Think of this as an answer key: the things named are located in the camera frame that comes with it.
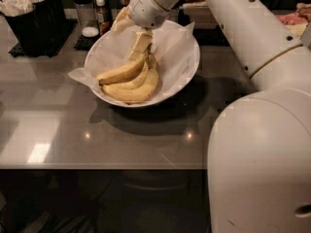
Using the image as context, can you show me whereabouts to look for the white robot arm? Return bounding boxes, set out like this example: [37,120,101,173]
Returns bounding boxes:
[129,0,311,233]

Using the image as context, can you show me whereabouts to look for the clear shaker black lid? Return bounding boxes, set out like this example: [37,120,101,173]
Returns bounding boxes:
[74,0,99,38]

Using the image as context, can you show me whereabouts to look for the white paper bowl liner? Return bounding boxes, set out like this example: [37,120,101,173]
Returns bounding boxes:
[67,17,197,106]

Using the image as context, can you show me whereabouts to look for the yellow banana bunch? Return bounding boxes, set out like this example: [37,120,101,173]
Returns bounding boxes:
[96,51,158,104]

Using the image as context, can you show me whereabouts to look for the black rubber mat small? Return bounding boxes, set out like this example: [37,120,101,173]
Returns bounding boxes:
[74,20,112,50]

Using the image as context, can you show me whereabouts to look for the black front cutlery holder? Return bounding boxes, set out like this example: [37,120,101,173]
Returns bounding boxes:
[5,0,54,56]

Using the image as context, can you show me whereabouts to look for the pink sweetener packets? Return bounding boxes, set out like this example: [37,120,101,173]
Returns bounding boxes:
[276,3,311,25]

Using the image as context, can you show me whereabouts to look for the black cutlery holder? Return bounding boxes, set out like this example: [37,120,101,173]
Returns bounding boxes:
[36,0,66,36]
[5,0,54,56]

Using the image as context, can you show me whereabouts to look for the white plastic cutlery bundle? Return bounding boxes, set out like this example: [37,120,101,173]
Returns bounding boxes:
[0,0,44,17]

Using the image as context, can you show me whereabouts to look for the black rear cutlery holder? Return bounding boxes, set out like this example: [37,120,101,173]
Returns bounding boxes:
[36,0,66,36]

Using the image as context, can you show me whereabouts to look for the black rubber mat left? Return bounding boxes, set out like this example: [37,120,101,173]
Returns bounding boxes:
[9,18,78,57]

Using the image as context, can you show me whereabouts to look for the brown sauce bottle white cap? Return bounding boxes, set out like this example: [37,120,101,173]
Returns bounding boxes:
[95,0,112,35]

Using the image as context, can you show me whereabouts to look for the white bowl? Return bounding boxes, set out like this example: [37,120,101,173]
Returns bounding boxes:
[84,18,201,109]

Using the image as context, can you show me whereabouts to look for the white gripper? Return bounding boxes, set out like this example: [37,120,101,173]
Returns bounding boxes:
[111,0,180,60]

